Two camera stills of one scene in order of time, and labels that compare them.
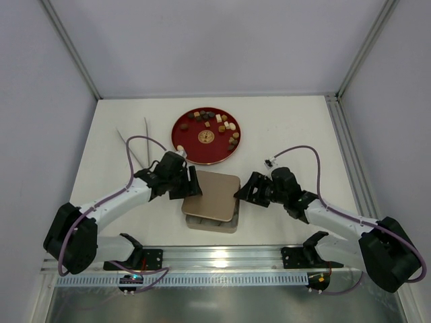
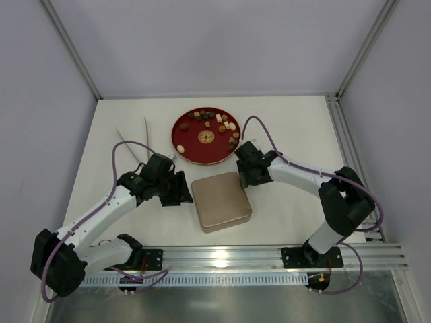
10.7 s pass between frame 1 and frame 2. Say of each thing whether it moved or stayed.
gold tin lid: moved
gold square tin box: moved
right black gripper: moved
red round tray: stayed
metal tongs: stayed
